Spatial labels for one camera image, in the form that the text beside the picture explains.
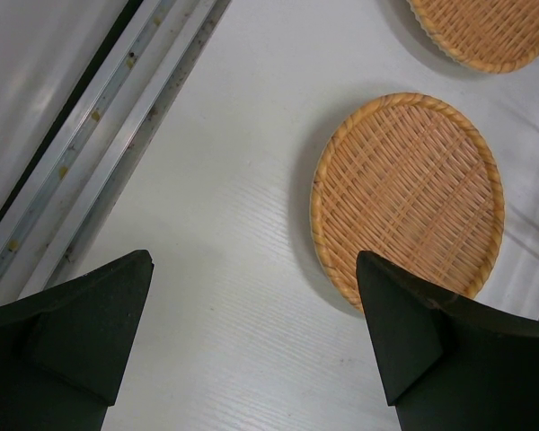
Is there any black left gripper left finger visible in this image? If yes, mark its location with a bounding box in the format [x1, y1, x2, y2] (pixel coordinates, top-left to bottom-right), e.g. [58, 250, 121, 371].
[0, 250, 154, 430]

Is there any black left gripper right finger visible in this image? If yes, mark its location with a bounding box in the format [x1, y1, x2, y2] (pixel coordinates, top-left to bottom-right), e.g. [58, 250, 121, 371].
[356, 251, 539, 430]

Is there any near round woven plate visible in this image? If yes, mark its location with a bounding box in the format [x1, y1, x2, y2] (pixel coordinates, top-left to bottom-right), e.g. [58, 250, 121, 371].
[310, 92, 505, 309]

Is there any round woven plate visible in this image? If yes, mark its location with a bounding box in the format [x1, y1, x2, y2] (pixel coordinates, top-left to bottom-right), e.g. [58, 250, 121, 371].
[310, 92, 505, 309]
[409, 1, 539, 75]

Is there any far round woven plate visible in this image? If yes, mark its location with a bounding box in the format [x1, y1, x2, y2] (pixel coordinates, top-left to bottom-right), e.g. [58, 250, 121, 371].
[409, 1, 539, 75]

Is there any aluminium side rail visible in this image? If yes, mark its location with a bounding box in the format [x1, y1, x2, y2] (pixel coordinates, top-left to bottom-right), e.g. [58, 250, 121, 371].
[0, 1, 228, 306]

